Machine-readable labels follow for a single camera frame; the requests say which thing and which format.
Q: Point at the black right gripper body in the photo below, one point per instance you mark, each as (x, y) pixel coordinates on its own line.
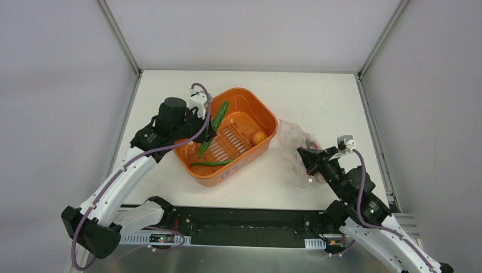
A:
(321, 161)

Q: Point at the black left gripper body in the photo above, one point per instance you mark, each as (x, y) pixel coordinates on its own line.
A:
(201, 123)

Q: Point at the long green chili pepper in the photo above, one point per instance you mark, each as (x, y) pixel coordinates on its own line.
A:
(216, 122)

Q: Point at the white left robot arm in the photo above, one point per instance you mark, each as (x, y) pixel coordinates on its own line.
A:
(96, 224)

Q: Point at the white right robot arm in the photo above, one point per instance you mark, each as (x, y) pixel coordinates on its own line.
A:
(361, 215)

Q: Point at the thin green chili pepper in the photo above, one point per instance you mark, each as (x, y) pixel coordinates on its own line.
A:
(212, 164)

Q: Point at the orange plastic basket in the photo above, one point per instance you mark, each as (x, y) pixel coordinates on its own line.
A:
(245, 115)

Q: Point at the orange peach fruit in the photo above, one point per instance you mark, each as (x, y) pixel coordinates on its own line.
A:
(257, 137)

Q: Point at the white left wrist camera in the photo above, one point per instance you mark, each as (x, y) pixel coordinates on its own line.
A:
(198, 103)

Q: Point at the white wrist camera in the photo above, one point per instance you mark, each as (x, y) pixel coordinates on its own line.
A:
(198, 103)
(346, 144)

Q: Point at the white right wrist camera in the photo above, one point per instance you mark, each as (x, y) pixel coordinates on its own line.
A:
(346, 144)

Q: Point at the right white cable duct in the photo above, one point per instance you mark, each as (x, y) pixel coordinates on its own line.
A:
(315, 243)

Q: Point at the white cable duct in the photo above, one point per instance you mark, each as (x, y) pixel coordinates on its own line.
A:
(315, 243)
(155, 238)

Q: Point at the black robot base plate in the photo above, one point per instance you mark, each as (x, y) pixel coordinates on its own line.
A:
(249, 227)

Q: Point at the left white cable duct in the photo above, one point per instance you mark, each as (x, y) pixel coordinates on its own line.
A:
(155, 238)

